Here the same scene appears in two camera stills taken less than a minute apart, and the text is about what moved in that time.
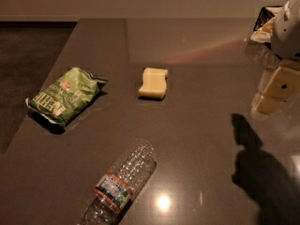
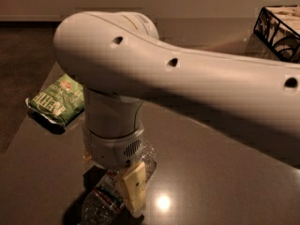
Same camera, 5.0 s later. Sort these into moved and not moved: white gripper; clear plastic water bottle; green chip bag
Moved: white gripper
Not moved: clear plastic water bottle; green chip bag
